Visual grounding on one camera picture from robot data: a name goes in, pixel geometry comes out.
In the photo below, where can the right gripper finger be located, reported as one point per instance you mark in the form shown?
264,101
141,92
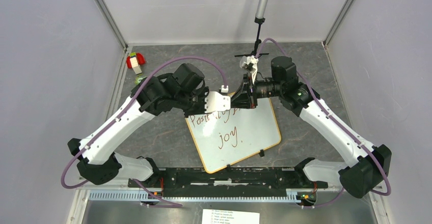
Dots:
244,92
242,103

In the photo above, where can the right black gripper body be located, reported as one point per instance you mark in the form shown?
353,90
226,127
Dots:
264,88

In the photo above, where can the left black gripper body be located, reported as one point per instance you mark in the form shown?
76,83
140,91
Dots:
198,106

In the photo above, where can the yellow framed whiteboard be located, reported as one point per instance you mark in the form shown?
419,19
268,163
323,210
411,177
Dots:
227,137

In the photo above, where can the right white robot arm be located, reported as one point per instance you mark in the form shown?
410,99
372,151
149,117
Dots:
365,167

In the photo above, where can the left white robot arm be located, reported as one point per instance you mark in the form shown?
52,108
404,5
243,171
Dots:
99,163

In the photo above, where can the green toy block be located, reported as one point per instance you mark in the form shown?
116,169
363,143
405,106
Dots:
139,79

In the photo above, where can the black tripod stand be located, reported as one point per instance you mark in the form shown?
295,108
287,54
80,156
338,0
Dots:
257,42

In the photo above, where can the red toy with block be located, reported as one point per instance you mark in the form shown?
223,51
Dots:
135,61

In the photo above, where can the white paper sheet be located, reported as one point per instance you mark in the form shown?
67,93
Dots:
211,216

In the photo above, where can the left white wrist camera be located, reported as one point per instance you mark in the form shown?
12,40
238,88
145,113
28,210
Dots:
217,101

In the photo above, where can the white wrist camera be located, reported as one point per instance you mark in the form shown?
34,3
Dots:
217,101
249,63

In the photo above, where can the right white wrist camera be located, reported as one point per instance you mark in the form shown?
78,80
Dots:
249,63

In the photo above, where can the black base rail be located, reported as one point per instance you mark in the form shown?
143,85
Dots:
232,182

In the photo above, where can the slotted cable duct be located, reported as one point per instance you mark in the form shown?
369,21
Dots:
142,196

